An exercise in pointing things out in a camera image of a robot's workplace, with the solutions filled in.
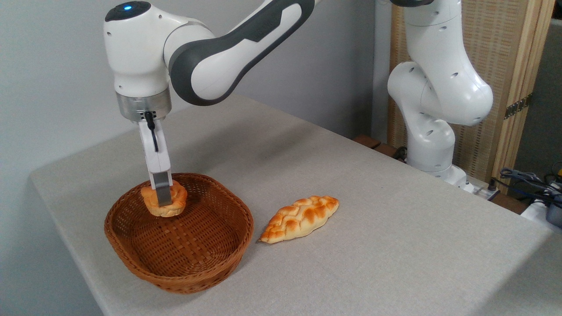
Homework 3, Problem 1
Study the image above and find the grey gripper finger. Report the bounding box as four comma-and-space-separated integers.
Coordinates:
153, 171, 173, 207

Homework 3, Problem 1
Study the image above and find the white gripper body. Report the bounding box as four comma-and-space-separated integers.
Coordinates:
138, 118, 173, 190

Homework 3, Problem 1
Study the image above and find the round golden bread bun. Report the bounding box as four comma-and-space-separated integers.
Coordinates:
140, 180, 188, 218

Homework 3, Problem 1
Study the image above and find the brown wicker basket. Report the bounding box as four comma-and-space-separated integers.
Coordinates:
104, 172, 255, 294

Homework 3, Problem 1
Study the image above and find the long braided bread loaf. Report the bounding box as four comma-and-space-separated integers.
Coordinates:
258, 195, 340, 244

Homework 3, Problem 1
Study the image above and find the brown wooden block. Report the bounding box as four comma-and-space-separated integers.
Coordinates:
353, 135, 401, 158

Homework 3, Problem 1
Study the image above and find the grey tablecloth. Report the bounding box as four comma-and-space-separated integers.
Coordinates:
29, 94, 562, 316

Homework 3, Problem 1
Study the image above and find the white power strip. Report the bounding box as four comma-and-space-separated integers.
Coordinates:
470, 183, 501, 201

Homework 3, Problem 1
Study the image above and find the metal screen hinge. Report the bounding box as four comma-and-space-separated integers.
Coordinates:
504, 94, 533, 120

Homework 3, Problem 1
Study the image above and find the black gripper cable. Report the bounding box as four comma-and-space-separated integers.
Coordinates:
144, 111, 160, 153

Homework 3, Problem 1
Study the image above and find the dark cable bundle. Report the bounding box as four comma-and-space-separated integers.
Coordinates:
497, 168, 562, 208

